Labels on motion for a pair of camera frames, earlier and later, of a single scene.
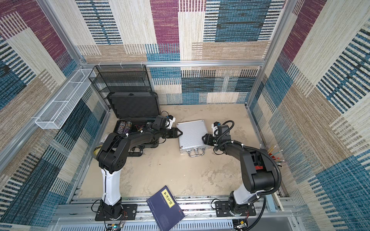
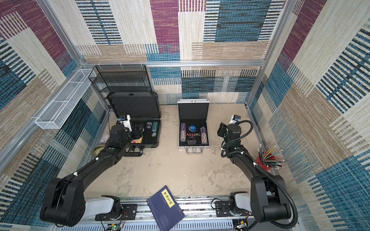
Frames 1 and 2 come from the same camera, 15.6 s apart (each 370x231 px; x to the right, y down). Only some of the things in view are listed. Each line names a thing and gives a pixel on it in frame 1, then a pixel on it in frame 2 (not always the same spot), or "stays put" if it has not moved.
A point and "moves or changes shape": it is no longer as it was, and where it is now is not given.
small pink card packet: (104, 138) stays put
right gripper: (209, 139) -> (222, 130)
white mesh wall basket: (59, 110) stays put
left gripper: (175, 133) -> (138, 133)
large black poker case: (135, 111) stays put
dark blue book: (166, 210) stays put
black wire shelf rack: (123, 78) stays put
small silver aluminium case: (191, 139) moves or changes shape
